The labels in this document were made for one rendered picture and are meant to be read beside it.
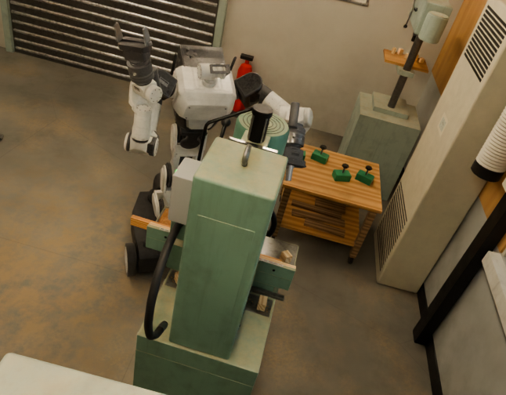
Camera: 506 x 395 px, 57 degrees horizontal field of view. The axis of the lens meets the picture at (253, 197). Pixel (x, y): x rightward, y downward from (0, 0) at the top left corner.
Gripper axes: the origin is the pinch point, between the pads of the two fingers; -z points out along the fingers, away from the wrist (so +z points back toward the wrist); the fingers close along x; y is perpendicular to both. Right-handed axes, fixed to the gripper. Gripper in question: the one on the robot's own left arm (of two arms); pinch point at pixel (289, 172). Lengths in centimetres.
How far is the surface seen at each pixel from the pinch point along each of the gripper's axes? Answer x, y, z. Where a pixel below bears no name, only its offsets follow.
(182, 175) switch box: 48, 43, -13
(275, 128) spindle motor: 18.5, 28.5, 8.3
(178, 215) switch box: 46, 35, -24
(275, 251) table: -4.3, -14.9, -30.4
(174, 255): 40, 2, -36
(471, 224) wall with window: -137, -49, -1
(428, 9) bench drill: -119, -81, 139
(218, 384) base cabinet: 17, -1, -80
